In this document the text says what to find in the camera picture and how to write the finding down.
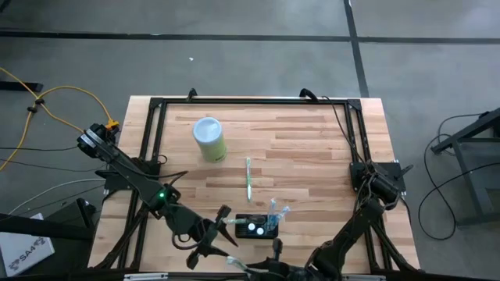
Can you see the silver aluminium bracket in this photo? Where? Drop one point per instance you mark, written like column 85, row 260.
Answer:
column 363, row 278
column 144, row 277

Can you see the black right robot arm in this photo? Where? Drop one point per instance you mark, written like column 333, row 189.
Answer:
column 351, row 230

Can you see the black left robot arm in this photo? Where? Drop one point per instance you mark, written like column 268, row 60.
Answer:
column 133, row 177

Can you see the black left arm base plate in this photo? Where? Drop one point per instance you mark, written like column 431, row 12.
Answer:
column 117, row 183

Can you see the white printed cardboard box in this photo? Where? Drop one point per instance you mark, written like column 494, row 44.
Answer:
column 23, row 253

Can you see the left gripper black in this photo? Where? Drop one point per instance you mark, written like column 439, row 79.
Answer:
column 209, row 236

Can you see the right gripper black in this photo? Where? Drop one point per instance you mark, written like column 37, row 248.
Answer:
column 285, row 271

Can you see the black bar on floor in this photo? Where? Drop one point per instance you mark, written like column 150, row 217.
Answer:
column 19, row 86

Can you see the black stand beside table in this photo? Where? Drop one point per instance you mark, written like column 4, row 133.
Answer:
column 74, row 218

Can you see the black frame clamp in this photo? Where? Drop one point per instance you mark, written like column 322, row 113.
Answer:
column 308, row 93
column 191, row 94

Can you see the black metal desk frame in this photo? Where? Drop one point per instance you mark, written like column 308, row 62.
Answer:
column 467, row 175

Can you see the black aluminium table frame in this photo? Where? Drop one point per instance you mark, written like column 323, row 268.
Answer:
column 254, row 101

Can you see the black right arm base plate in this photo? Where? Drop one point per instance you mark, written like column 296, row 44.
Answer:
column 392, row 171

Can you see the green disinfectant wipes canister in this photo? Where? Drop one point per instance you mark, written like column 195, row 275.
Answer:
column 211, row 144

